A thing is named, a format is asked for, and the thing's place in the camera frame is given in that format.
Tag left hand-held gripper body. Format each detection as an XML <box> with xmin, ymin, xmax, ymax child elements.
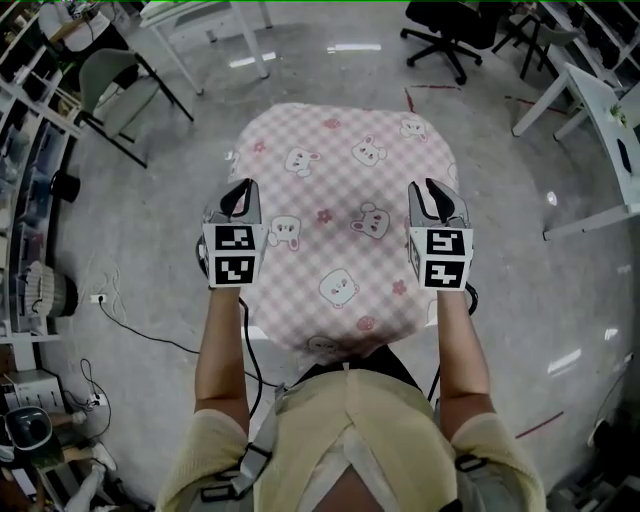
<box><xmin>192</xmin><ymin>191</ymin><xmax>272</xmax><ymax>291</ymax></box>

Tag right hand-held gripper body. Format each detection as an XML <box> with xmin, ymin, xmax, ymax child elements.
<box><xmin>406</xmin><ymin>208</ymin><xmax>476</xmax><ymax>291</ymax></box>

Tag pink checked bear print tablecloth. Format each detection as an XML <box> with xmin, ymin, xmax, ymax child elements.
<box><xmin>226</xmin><ymin>101</ymin><xmax>462</xmax><ymax>367</ymax></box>

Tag person's left forearm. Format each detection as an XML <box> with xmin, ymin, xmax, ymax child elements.
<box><xmin>193</xmin><ymin>286</ymin><xmax>252</xmax><ymax>432</ymax></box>

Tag person's right forearm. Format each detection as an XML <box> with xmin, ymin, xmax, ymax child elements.
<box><xmin>433</xmin><ymin>287</ymin><xmax>497</xmax><ymax>444</ymax></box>

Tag person's black trousers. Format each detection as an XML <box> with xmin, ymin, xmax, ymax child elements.
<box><xmin>297</xmin><ymin>344</ymin><xmax>422</xmax><ymax>392</ymax></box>

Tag grey-green chair with black legs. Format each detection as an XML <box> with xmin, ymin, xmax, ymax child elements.
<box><xmin>73</xmin><ymin>47</ymin><xmax>196</xmax><ymax>170</ymax></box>

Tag black round bin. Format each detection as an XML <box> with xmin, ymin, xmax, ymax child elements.
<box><xmin>51</xmin><ymin>169</ymin><xmax>83</xmax><ymax>204</ymax></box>

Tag black office swivel chair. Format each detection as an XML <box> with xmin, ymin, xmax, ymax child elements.
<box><xmin>399</xmin><ymin>0</ymin><xmax>503</xmax><ymax>87</ymax></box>

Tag large white desk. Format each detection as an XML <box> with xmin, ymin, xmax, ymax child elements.
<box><xmin>510</xmin><ymin>61</ymin><xmax>640</xmax><ymax>242</ymax></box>

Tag person's pale yellow shirt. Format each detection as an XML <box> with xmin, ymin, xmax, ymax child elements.
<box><xmin>156</xmin><ymin>368</ymin><xmax>547</xmax><ymax>512</ymax></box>

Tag black flat device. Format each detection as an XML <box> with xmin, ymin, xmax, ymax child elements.
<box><xmin>615</xmin><ymin>138</ymin><xmax>634</xmax><ymax>175</ymax></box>

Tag grey chair with black legs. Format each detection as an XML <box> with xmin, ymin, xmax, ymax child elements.
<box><xmin>491</xmin><ymin>13</ymin><xmax>582</xmax><ymax>82</ymax></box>

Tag white ribbed fan heater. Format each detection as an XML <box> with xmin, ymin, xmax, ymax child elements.
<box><xmin>23</xmin><ymin>259</ymin><xmax>80</xmax><ymax>319</ymax></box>

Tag white storage shelf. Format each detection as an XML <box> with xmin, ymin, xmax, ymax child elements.
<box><xmin>0</xmin><ymin>0</ymin><xmax>85</xmax><ymax>372</ymax></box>

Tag white box with slots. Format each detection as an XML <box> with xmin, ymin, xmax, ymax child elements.
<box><xmin>2</xmin><ymin>369</ymin><xmax>67</xmax><ymax>412</ymax></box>

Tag dark round appliance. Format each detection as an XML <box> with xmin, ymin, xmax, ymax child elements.
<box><xmin>0</xmin><ymin>405</ymin><xmax>54</xmax><ymax>455</ymax></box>

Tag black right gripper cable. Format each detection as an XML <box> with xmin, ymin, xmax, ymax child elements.
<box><xmin>423</xmin><ymin>282</ymin><xmax>482</xmax><ymax>402</ymax></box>

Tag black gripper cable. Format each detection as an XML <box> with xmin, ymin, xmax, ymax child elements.
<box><xmin>237</xmin><ymin>295</ymin><xmax>287</xmax><ymax>417</ymax></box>
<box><xmin>423</xmin><ymin>282</ymin><xmax>482</xmax><ymax>402</ymax></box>

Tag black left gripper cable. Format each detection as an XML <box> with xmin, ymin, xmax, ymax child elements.
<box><xmin>237</xmin><ymin>295</ymin><xmax>287</xmax><ymax>417</ymax></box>

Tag black floor cable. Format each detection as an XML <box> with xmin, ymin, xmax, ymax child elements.
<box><xmin>96</xmin><ymin>298</ymin><xmax>202</xmax><ymax>357</ymax></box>

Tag grey harness strap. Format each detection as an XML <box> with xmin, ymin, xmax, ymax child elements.
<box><xmin>199</xmin><ymin>384</ymin><xmax>287</xmax><ymax>504</ymax></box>

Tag white wall shelf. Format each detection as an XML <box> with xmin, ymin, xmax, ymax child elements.
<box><xmin>538</xmin><ymin>0</ymin><xmax>640</xmax><ymax>92</ymax></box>

